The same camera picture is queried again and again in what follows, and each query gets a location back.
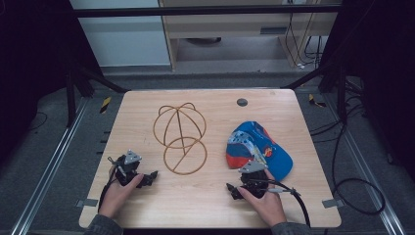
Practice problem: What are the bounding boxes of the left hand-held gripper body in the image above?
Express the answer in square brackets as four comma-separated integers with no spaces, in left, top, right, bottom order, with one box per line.
[112,149,145,187]

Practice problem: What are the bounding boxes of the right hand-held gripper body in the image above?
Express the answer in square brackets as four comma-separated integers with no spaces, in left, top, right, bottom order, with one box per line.
[237,159,272,200]

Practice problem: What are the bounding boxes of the blue and red cap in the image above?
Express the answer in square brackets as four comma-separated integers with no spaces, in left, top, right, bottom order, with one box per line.
[225,120,295,182]

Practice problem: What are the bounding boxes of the brown wire hat stand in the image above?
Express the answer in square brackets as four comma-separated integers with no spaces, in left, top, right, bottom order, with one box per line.
[152,102,209,176]

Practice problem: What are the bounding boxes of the person's left hand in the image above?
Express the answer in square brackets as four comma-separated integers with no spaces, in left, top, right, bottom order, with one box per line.
[98,172,145,219]

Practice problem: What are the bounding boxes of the person's right hand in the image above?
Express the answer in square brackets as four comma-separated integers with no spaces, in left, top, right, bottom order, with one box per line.
[237,168,289,228]

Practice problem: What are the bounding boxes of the yellow and black tape marker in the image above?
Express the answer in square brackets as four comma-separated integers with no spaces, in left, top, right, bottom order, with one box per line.
[99,96,113,115]
[307,93,327,109]

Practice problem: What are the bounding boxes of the black metal stand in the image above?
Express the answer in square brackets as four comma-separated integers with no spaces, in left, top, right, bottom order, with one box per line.
[281,62,349,124]
[64,62,130,129]

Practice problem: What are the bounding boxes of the white cabinet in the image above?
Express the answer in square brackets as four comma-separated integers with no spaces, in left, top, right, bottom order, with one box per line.
[69,0,172,69]

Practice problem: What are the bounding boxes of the black curtain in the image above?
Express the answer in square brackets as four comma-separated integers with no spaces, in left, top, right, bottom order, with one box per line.
[0,0,103,165]
[320,0,415,182]

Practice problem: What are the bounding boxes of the light wooden desk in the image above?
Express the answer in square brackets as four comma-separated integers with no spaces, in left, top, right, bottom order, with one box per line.
[158,0,345,71]

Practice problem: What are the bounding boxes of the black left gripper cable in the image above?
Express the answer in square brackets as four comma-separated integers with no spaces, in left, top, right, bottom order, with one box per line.
[97,156,121,212]

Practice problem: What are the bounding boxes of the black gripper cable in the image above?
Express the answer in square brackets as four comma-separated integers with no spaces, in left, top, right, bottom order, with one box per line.
[246,177,312,228]
[97,156,121,212]

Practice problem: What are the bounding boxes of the grey metal table bracket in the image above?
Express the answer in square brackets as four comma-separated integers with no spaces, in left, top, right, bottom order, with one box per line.
[74,198,99,209]
[321,198,346,210]

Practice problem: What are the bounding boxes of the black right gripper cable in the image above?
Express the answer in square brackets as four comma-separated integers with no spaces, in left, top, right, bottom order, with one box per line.
[246,177,312,228]

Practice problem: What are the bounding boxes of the aluminium floor rail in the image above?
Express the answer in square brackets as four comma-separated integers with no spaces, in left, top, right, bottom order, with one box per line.
[10,97,91,235]
[325,93,408,235]

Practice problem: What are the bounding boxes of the black looped floor cable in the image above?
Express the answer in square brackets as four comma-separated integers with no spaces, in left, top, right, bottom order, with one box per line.
[331,122,387,216]

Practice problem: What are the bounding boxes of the hanging black desk cables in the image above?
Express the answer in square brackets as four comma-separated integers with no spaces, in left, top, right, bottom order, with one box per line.
[284,0,325,71]

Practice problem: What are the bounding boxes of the black horizontal frame bar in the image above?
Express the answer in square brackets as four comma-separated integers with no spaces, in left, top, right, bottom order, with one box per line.
[71,4,343,19]

